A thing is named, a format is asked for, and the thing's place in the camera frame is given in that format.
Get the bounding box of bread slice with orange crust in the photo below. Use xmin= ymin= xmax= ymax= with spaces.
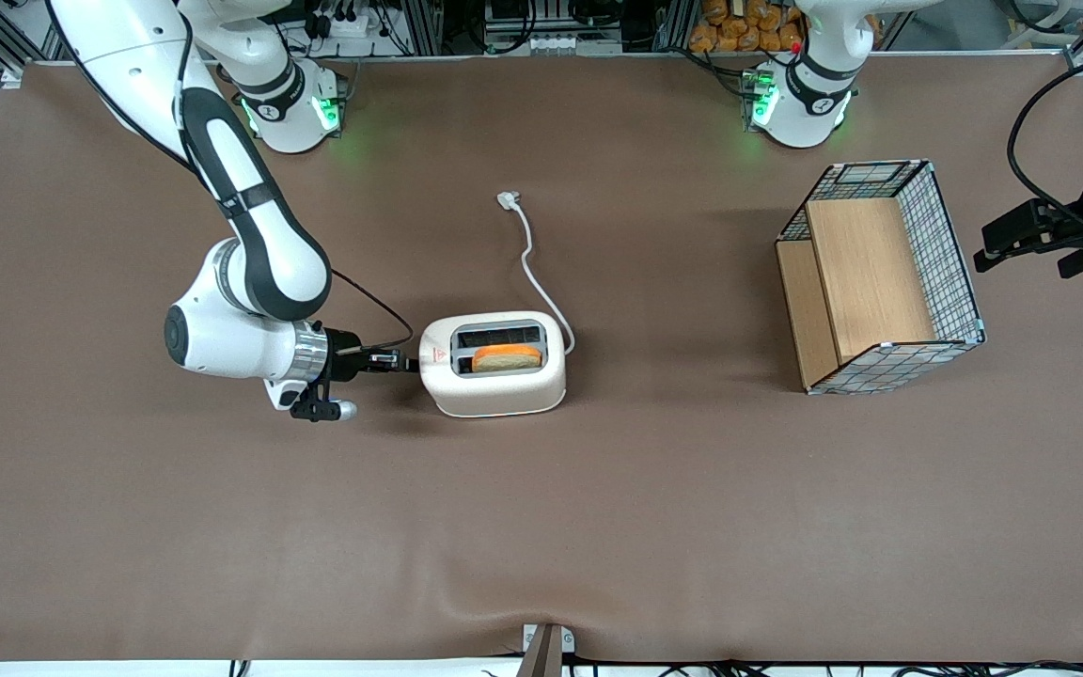
xmin=471 ymin=343 xmax=543 ymax=372

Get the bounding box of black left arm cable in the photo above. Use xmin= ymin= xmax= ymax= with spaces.
xmin=1006 ymin=44 xmax=1083 ymax=238

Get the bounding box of brown table cloth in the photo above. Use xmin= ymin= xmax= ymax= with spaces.
xmin=0 ymin=52 xmax=1083 ymax=665

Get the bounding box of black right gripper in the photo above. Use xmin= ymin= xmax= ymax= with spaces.
xmin=319 ymin=326 xmax=422 ymax=385

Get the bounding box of white two-slot toaster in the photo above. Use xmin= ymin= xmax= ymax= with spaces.
xmin=418 ymin=310 xmax=569 ymax=418

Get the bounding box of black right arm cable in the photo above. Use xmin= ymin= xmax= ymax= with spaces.
xmin=46 ymin=0 xmax=415 ymax=357

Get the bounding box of white power strip with plugs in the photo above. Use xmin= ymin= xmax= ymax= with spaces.
xmin=301 ymin=0 xmax=385 ymax=40

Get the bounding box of bag of orange bread rolls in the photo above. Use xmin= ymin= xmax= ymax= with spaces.
xmin=688 ymin=0 xmax=807 ymax=55

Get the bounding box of white toaster power cable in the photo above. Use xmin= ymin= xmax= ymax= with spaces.
xmin=496 ymin=191 xmax=577 ymax=357

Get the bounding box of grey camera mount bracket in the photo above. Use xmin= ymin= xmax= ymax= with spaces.
xmin=514 ymin=622 xmax=577 ymax=677

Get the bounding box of wire basket with wooden shelf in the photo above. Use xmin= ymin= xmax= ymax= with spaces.
xmin=775 ymin=159 xmax=987 ymax=396

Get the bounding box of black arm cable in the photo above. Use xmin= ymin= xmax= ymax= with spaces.
xmin=46 ymin=0 xmax=415 ymax=357
xmin=1006 ymin=44 xmax=1083 ymax=238

